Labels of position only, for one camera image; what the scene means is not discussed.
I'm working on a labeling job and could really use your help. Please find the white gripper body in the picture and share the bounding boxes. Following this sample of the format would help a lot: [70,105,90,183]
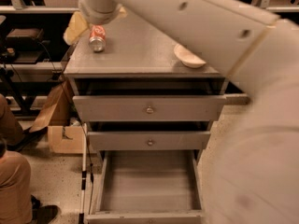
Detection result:
[78,0,121,25]

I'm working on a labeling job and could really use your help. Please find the red coke can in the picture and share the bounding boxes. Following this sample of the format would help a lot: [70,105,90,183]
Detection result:
[89,25,106,52]

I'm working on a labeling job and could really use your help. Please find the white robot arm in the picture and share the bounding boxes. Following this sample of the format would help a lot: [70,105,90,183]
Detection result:
[78,0,299,224]

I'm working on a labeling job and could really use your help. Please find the grey top drawer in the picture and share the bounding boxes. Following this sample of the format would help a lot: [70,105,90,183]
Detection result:
[73,95,226,121]

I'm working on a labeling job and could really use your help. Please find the grey drawer cabinet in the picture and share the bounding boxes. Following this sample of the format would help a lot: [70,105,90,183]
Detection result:
[64,9,230,224]

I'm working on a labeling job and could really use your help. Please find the grey middle drawer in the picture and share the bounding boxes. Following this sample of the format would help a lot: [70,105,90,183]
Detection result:
[88,131,210,150]

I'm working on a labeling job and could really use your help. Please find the grey open bottom drawer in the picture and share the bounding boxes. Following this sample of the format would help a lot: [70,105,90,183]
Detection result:
[87,150,204,224]

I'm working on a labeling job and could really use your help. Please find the black equipment on shelf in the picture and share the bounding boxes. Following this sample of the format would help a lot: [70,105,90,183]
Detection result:
[0,28,45,64]

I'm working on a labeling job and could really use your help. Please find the white paper bowl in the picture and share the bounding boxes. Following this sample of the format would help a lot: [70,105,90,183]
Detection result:
[174,44,206,68]

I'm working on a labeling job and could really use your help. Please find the open cardboard box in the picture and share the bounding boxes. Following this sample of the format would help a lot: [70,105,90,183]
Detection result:
[29,81,85,154]

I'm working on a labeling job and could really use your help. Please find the white black pole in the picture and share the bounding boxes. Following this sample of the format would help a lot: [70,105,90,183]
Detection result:
[78,123,87,224]

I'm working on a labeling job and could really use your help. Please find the person leg tan trousers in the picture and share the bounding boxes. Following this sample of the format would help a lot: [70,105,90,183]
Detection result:
[0,151,33,224]

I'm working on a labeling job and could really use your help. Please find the black shoe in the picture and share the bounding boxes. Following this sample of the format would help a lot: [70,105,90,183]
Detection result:
[30,196,59,224]

